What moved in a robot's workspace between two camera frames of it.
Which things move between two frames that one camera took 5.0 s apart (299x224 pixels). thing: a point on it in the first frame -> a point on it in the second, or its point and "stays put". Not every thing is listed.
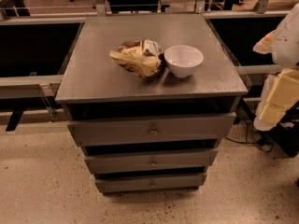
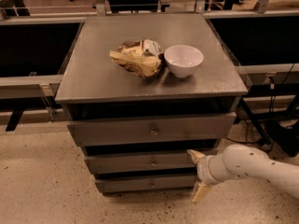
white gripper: x=287 y=44 -> x=204 y=170
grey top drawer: x=184 y=128 stays put
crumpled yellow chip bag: x=143 y=57 stays put
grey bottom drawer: x=124 y=185 stays put
